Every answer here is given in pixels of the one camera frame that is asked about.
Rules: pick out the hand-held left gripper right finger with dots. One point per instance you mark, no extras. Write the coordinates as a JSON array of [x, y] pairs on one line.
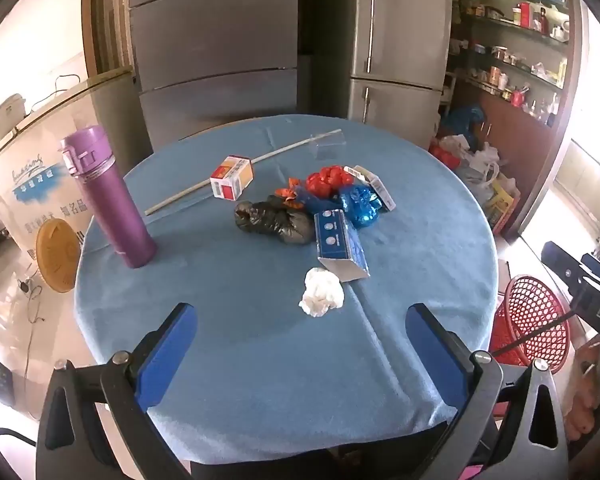
[[435, 355]]

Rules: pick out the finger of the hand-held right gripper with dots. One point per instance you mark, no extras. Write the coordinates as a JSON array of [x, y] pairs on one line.
[[557, 260]]

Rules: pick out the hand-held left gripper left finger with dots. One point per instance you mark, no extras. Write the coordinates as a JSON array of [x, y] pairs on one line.
[[167, 355]]

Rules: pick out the red plastic mesh basket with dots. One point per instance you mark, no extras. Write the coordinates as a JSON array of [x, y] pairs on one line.
[[530, 310]]

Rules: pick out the blue plastic bag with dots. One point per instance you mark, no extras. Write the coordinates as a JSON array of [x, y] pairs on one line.
[[357, 205]]

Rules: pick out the black plastic bag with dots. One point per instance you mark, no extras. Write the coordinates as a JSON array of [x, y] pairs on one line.
[[270, 220]]

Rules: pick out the orange foil wrapper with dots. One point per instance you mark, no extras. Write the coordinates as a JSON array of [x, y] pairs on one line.
[[290, 192]]

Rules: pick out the red plastic bag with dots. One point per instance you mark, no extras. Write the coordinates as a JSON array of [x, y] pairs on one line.
[[327, 180]]

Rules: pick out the person's right hand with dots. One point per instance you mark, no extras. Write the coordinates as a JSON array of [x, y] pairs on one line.
[[582, 400]]

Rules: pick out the yellow shopping bag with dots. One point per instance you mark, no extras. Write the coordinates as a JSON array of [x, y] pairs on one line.
[[502, 205]]

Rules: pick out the blue tablecloth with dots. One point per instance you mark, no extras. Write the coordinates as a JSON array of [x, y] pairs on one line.
[[260, 320]]

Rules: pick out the white plastic bag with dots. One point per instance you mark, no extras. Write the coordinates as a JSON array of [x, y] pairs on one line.
[[480, 160]]

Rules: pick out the crumpled white tissue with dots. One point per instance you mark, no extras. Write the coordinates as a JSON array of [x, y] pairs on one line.
[[321, 292]]

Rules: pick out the wooden shelf cabinet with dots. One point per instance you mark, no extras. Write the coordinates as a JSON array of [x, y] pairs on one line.
[[520, 125]]

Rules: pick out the round yellow lid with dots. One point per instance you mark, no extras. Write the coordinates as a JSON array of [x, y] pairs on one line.
[[57, 257]]

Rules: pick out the red shopping bag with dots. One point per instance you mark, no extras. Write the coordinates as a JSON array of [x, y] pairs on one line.
[[442, 155]]

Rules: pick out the dark blue floor bag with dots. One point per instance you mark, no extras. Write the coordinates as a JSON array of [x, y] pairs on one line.
[[460, 120]]

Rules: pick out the purple insulated bottle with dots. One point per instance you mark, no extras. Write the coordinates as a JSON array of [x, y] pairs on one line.
[[107, 195]]

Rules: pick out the thin white stick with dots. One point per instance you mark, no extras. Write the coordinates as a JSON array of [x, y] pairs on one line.
[[205, 185]]

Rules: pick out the orange and white box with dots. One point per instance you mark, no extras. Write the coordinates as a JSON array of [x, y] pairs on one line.
[[232, 177]]

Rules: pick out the white printed chest freezer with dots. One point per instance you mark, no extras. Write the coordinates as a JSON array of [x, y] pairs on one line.
[[35, 175]]

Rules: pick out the clear plastic box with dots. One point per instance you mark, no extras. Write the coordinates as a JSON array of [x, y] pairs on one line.
[[327, 147]]

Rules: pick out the silver two-door refrigerator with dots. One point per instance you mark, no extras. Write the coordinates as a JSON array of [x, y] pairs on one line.
[[405, 35]]

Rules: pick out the white rice cooker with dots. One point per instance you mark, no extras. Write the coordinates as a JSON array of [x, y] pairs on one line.
[[7, 117]]

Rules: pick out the large grey refrigerator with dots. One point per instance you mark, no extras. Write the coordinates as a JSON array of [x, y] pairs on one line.
[[215, 45]]

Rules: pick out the wooden door frame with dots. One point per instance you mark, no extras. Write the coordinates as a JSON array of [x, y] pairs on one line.
[[105, 20]]

